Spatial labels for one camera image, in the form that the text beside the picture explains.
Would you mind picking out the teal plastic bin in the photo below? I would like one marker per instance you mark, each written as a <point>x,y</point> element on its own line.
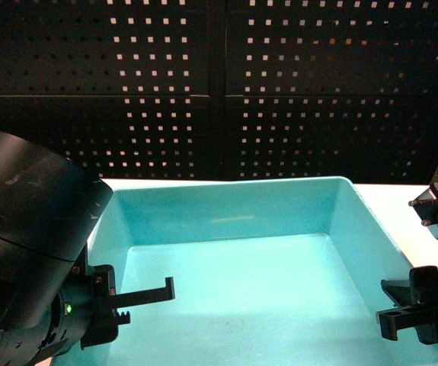
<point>281,272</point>

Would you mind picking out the black perforated back panel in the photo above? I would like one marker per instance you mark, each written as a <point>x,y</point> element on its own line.
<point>226,90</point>

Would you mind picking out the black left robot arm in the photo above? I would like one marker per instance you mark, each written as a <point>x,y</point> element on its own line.
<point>51,298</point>

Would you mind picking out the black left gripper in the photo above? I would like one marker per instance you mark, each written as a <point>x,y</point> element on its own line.
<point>81,321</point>

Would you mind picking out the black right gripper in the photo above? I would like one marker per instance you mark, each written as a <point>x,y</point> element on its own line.
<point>420,290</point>

